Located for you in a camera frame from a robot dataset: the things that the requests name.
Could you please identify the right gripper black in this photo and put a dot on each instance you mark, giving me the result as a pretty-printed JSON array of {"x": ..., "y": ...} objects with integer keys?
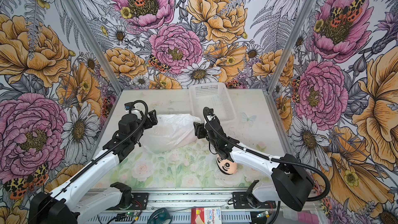
[{"x": 199, "y": 129}]

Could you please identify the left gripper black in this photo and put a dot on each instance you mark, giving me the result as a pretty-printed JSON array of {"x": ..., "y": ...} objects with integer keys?
[{"x": 153, "y": 118}]

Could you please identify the translucent white plastic bag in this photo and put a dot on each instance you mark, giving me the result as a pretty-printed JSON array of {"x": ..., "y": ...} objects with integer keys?
[{"x": 172, "y": 131}]

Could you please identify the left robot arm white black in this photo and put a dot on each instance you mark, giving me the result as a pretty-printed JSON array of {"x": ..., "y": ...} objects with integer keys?
[{"x": 65, "y": 203}]

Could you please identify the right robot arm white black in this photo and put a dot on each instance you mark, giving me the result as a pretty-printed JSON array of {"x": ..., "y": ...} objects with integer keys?
[{"x": 292, "y": 185}]

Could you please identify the cartoon boy plush doll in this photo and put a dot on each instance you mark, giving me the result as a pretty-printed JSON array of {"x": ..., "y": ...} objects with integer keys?
[{"x": 226, "y": 166}]

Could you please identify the white plastic mesh basket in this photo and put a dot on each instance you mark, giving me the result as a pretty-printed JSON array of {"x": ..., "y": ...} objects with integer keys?
[{"x": 215, "y": 96}]

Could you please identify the red bandage box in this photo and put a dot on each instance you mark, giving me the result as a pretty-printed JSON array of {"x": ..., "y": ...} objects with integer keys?
[{"x": 206, "y": 215}]

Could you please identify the pink item in clear box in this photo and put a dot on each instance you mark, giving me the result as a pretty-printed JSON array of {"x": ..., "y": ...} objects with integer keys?
[{"x": 305, "y": 217}]

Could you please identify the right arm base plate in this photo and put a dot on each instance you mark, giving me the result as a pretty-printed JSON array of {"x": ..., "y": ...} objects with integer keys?
[{"x": 242, "y": 200}]

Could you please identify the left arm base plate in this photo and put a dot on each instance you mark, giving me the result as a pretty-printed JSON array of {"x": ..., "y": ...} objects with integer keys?
[{"x": 139, "y": 201}]

